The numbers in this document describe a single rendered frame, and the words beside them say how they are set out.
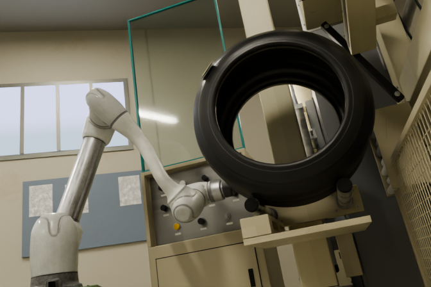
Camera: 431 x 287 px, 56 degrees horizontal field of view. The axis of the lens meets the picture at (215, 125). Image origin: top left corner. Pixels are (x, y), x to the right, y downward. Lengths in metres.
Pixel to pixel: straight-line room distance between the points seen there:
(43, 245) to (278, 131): 0.97
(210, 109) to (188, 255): 0.86
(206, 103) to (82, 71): 3.58
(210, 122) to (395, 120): 0.70
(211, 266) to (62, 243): 0.69
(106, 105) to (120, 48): 3.19
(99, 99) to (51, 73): 3.06
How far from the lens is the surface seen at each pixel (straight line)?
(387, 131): 1.60
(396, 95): 1.65
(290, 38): 1.36
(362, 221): 1.23
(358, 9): 1.56
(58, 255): 1.54
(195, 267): 1.93
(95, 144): 1.88
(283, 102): 1.72
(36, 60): 4.94
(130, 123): 1.77
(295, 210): 1.58
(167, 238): 2.04
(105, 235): 4.16
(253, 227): 1.25
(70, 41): 5.02
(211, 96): 1.31
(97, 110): 1.80
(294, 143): 1.66
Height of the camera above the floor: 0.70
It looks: 21 degrees up
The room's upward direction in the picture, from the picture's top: 10 degrees counter-clockwise
